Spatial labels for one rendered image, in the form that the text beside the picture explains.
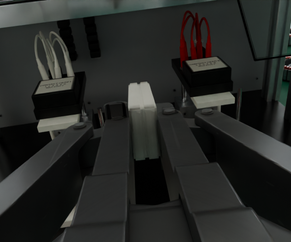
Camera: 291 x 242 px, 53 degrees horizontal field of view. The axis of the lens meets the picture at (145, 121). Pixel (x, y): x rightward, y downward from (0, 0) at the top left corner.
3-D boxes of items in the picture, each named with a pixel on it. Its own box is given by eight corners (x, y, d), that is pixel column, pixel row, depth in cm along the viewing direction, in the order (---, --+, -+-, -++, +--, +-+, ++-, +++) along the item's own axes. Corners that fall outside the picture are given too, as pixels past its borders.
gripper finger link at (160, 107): (160, 130, 14) (223, 124, 14) (152, 103, 18) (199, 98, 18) (162, 159, 14) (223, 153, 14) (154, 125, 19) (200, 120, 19)
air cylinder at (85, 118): (97, 144, 57) (91, 120, 55) (59, 150, 57) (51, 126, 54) (97, 130, 62) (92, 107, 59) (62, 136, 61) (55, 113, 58)
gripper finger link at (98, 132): (133, 163, 14) (71, 170, 14) (132, 128, 19) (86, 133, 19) (130, 134, 14) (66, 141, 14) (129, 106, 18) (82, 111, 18)
